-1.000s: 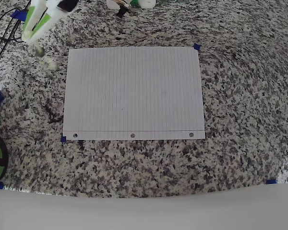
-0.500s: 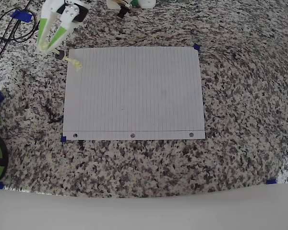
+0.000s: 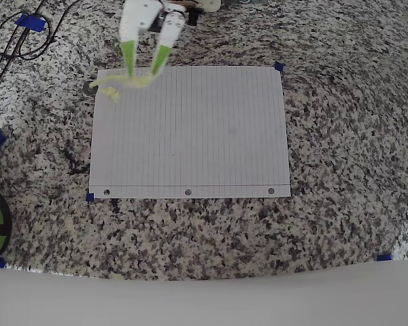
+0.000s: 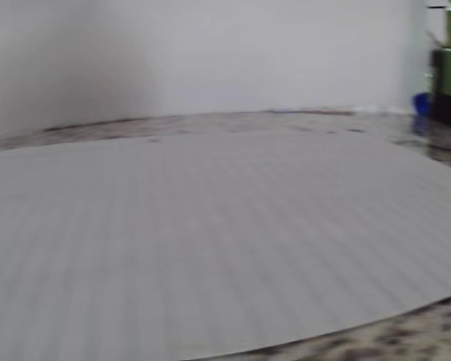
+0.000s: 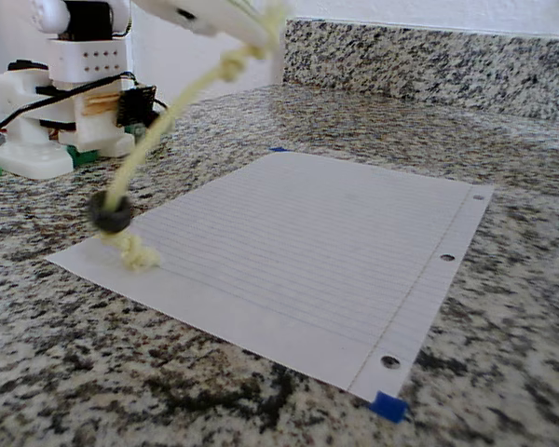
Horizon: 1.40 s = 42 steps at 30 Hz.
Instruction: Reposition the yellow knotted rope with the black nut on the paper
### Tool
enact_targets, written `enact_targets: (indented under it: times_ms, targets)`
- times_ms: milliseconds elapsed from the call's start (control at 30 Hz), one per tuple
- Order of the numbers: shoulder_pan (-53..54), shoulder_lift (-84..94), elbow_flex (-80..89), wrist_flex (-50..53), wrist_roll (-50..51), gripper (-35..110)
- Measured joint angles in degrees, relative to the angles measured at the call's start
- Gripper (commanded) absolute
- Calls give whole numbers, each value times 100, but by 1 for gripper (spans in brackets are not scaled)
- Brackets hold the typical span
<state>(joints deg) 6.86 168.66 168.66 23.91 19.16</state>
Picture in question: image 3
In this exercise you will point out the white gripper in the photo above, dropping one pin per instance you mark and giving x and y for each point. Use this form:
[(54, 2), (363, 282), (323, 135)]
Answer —
[(134, 21)]

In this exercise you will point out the black hex nut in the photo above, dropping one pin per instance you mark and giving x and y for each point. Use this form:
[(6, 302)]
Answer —
[(85, 89)]

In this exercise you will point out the lined paper sheet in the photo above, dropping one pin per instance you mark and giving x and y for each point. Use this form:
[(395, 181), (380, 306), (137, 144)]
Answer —
[(190, 142)]

